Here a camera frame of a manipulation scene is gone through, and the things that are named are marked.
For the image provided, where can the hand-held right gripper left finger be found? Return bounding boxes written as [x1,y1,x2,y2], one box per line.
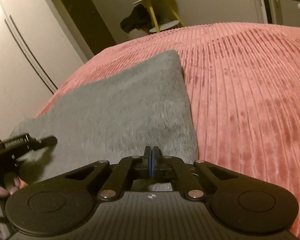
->
[65,145,153,202]

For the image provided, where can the white wardrobe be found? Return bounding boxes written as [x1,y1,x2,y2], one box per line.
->
[0,0,91,144]

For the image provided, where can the pink ribbed blanket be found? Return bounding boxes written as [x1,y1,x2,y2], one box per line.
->
[35,21,300,238]

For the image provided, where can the person's left hand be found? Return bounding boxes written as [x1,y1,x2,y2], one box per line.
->
[0,176,28,233]

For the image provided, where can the dark door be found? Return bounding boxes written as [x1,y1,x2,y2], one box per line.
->
[56,0,117,53]

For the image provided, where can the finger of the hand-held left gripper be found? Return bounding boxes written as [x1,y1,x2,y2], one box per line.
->
[37,136,58,151]

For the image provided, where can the yellow side table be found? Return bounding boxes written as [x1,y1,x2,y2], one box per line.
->
[132,0,186,34]

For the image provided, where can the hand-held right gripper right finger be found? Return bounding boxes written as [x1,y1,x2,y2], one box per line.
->
[152,146,238,202]

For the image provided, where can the white tower appliance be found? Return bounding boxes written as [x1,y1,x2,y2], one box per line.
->
[254,0,268,23]

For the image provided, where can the grey pants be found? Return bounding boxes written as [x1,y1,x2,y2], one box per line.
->
[9,50,199,193]

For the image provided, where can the grey dresser cabinet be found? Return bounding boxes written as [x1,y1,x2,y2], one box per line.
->
[271,0,300,28]

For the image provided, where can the black cloth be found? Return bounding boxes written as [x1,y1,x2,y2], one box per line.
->
[120,5,153,33]

